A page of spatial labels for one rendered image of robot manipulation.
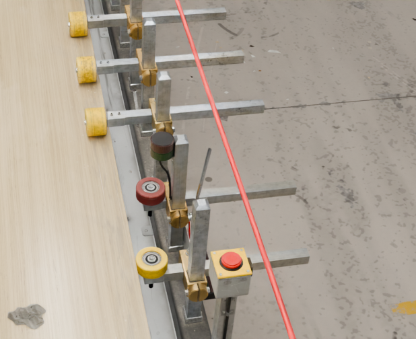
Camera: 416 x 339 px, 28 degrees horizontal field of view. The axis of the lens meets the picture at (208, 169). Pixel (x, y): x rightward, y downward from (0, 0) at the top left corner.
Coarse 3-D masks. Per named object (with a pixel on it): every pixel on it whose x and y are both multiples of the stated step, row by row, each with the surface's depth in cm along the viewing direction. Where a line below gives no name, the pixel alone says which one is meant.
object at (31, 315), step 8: (32, 304) 197; (8, 312) 194; (16, 312) 194; (24, 312) 194; (32, 312) 194; (40, 312) 195; (16, 320) 192; (24, 320) 193; (32, 320) 193; (40, 320) 193; (32, 328) 192
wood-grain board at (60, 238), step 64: (0, 0) 290; (64, 0) 293; (0, 64) 264; (64, 64) 266; (0, 128) 242; (64, 128) 243; (0, 192) 223; (64, 192) 225; (0, 256) 207; (64, 256) 209; (128, 256) 210; (0, 320) 193; (64, 320) 195; (128, 320) 196
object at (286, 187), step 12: (192, 192) 233; (204, 192) 234; (216, 192) 234; (228, 192) 234; (252, 192) 235; (264, 192) 236; (276, 192) 238; (288, 192) 239; (144, 204) 229; (192, 204) 234
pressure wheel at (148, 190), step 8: (144, 184) 228; (152, 184) 228; (160, 184) 228; (136, 192) 227; (144, 192) 226; (152, 192) 226; (160, 192) 226; (144, 200) 226; (152, 200) 226; (160, 200) 227
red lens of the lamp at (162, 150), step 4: (152, 136) 212; (172, 136) 212; (152, 144) 210; (172, 144) 210; (152, 148) 211; (156, 148) 210; (160, 148) 209; (164, 148) 209; (168, 148) 210; (172, 148) 212; (156, 152) 211; (160, 152) 210; (164, 152) 210; (168, 152) 211
